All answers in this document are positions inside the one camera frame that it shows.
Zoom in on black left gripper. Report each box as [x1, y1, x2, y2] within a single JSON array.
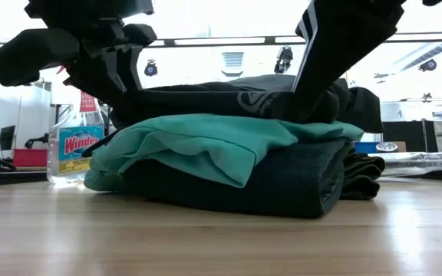
[[0, 0, 157, 112]]

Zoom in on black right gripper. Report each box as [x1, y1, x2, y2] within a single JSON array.
[[293, 0, 406, 123]]

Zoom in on black garment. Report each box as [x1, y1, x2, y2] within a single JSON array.
[[81, 74, 385, 159]]

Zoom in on turquoise shorts white mesh lining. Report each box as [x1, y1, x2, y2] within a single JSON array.
[[84, 113, 364, 192]]

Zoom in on dark blue denim jeans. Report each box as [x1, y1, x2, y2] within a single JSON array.
[[120, 137, 387, 220]]

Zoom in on black bin clear lid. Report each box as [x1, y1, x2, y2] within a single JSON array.
[[375, 142, 398, 153]]

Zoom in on small red bin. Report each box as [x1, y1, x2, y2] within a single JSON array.
[[12, 148, 49, 168]]

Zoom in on black ceiling spotlight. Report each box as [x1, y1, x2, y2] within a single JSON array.
[[143, 60, 159, 77], [273, 46, 295, 74], [418, 58, 438, 73]]

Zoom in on Windex spray bottle red trigger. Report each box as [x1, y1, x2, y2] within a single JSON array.
[[46, 64, 105, 185]]

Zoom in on blue box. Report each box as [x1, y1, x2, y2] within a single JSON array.
[[353, 141, 380, 154]]

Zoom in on black overhead light bar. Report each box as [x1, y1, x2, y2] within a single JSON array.
[[0, 32, 442, 51]]

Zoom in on black partition panel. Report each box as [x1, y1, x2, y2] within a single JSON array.
[[381, 120, 442, 153]]

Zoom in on black computer monitor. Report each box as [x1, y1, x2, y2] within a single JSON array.
[[0, 124, 17, 152]]

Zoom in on clear spray bottle green nozzle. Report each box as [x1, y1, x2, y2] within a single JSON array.
[[366, 150, 442, 178]]

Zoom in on black aluminium table frame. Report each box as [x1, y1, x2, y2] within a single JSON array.
[[0, 169, 442, 188]]

